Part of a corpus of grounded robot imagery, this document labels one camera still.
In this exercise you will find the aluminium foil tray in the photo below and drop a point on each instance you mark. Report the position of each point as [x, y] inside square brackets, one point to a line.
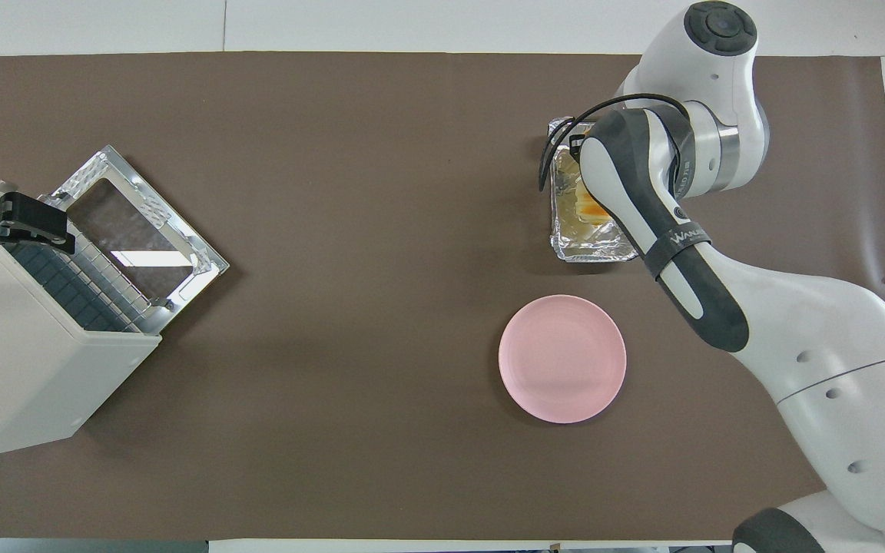
[581, 242]

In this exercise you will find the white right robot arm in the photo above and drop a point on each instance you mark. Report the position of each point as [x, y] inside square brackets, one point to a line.
[834, 346]

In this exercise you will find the metal oven rack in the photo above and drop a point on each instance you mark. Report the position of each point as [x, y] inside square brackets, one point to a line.
[81, 288]

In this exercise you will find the cream toaster oven body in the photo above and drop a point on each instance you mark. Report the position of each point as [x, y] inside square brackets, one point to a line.
[20, 369]

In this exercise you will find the glass oven door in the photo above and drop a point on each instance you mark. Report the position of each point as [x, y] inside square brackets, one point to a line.
[189, 246]

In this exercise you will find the brown table mat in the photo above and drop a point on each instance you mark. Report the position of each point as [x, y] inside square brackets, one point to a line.
[373, 230]

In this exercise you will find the pink round plate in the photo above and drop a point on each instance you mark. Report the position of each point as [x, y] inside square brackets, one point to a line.
[561, 359]

